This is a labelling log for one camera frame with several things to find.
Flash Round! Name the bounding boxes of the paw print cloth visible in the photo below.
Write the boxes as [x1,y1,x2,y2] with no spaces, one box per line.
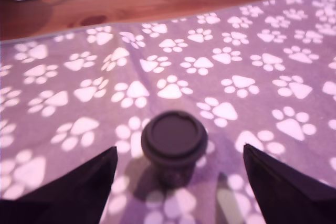
[0,0,336,224]

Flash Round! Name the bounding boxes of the dark coffee capsule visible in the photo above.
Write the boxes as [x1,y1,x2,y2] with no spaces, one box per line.
[140,110,209,188]

